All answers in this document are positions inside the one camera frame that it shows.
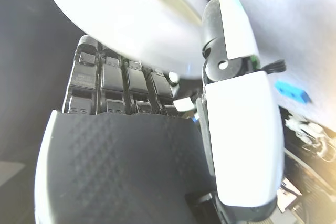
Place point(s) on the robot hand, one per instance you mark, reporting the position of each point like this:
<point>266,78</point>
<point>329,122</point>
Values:
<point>126,166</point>

